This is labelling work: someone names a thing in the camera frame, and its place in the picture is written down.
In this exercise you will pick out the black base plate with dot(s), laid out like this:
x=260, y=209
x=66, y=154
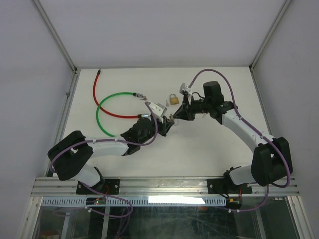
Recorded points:
x=223, y=187
x=107, y=186

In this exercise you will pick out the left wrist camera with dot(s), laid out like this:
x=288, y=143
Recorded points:
x=158, y=109

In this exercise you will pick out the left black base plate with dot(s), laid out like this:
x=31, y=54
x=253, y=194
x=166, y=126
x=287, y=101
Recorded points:
x=107, y=186

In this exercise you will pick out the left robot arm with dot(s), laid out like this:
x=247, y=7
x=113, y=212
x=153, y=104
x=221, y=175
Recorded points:
x=69, y=157

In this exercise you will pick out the large brass padlock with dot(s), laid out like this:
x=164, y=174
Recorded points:
x=173, y=99

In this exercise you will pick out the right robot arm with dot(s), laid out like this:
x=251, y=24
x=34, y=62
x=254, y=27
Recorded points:
x=271, y=156

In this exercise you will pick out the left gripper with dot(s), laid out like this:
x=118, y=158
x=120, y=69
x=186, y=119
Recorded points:
x=165, y=126

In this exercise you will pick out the red cable lock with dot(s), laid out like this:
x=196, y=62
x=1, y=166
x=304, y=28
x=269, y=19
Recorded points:
x=134, y=94

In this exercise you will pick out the green cable lock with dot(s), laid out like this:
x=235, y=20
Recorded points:
x=121, y=105

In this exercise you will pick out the white slotted cable duct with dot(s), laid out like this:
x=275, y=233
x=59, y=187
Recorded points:
x=160, y=201

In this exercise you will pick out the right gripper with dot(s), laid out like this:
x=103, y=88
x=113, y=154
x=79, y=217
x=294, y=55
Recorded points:
x=185, y=111

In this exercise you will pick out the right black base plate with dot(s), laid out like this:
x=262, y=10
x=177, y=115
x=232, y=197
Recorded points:
x=223, y=187

